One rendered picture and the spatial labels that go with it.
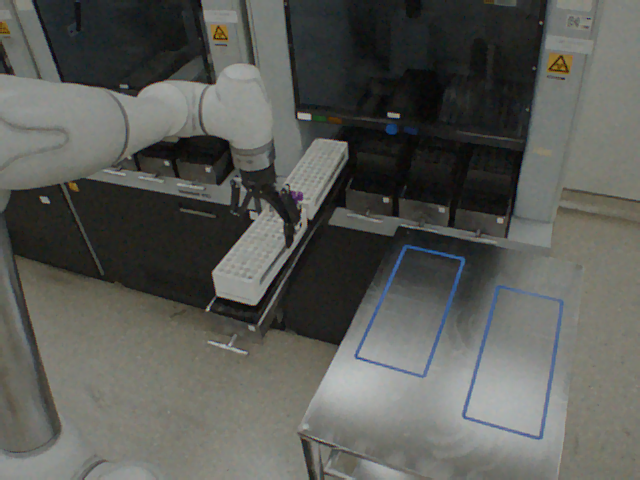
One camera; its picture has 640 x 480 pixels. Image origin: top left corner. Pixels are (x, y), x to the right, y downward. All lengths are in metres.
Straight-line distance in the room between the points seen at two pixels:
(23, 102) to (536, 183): 1.22
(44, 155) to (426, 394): 0.77
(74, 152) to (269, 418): 1.53
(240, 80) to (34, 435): 0.69
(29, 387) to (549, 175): 1.23
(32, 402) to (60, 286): 1.90
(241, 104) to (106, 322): 1.60
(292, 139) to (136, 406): 1.15
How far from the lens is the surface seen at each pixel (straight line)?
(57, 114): 0.60
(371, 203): 1.52
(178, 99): 1.10
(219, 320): 1.25
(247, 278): 1.17
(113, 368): 2.31
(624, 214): 2.93
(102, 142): 0.64
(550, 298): 1.25
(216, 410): 2.06
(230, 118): 1.08
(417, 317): 1.17
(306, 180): 1.47
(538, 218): 1.56
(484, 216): 1.46
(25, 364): 0.85
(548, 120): 1.39
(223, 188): 1.72
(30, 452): 0.94
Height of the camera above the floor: 1.71
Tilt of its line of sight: 42 degrees down
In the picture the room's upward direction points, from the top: 6 degrees counter-clockwise
